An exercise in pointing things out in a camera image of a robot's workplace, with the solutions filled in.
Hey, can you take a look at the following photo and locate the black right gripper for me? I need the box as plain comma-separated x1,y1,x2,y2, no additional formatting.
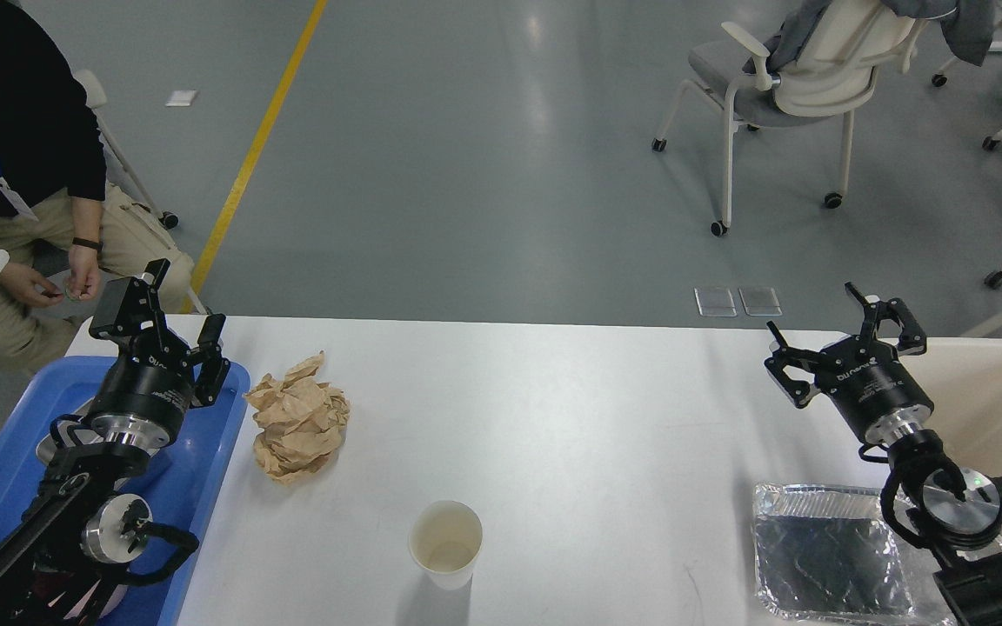
765,282,935,446

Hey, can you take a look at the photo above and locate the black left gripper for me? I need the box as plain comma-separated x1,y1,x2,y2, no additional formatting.
88,260,230,453

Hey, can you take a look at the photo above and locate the brown paper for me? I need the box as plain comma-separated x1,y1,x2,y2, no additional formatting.
244,351,351,486

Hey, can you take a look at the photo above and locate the aluminium foil tray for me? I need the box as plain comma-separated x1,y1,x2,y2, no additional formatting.
752,483,957,625

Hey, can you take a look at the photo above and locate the white paper cup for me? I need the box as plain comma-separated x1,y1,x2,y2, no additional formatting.
407,500,484,590

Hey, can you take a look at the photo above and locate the square stainless steel tray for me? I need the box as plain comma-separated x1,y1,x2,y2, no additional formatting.
35,397,172,494

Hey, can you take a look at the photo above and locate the pink plastic mug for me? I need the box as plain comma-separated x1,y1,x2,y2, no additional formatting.
23,565,127,625

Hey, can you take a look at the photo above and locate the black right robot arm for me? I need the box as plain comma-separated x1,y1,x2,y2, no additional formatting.
765,283,1002,625

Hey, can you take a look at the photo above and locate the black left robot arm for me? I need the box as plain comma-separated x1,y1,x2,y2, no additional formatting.
0,258,230,625

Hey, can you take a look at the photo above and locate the person's hand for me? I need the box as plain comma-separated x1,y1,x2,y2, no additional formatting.
66,244,101,302

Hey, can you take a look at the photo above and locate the person's other hand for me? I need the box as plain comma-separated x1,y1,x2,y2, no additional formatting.
0,262,64,309

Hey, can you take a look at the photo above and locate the beige plastic bin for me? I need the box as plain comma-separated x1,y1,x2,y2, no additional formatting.
901,338,1002,476

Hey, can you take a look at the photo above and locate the seated person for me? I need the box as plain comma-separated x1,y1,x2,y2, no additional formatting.
0,1,192,374

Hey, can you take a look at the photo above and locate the left white grey chair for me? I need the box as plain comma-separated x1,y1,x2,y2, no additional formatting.
73,69,179,230

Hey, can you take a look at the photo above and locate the white grey office chair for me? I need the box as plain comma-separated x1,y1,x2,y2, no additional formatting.
651,1,927,236

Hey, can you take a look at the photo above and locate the grey jacket on chair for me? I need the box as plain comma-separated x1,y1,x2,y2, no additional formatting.
765,1,995,74

